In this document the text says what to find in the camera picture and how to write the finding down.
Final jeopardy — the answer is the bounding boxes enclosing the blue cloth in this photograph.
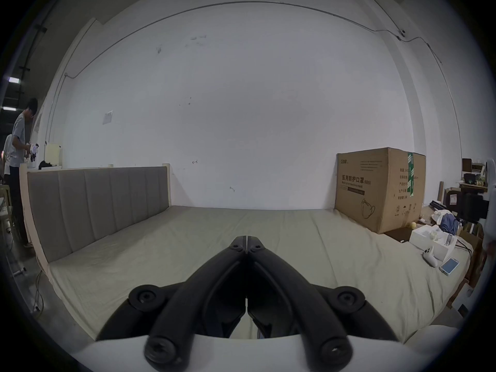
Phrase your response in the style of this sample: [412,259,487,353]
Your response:
[440,213,459,234]

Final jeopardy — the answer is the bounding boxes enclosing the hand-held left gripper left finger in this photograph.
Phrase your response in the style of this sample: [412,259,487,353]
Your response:
[97,236,248,372]

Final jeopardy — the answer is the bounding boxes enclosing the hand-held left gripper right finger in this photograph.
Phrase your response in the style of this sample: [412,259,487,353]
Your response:
[247,236,400,372]

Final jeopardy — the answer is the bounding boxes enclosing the open white box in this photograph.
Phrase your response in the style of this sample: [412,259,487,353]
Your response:
[409,224,459,261]

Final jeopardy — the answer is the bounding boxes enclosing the cluttered desk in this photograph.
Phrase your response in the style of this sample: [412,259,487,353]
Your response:
[459,157,490,193]

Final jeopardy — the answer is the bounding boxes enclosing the black office chair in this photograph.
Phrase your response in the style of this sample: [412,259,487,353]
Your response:
[457,191,490,222]

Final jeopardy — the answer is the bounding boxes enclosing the large brown cardboard carton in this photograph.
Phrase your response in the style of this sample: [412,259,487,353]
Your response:
[335,147,427,235]

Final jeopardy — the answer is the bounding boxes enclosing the bed with pale green sheet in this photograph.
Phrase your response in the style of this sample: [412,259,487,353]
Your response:
[48,205,472,344]

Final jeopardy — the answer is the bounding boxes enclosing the grey padded headboard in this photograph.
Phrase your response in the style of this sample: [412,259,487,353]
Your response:
[21,164,172,275]

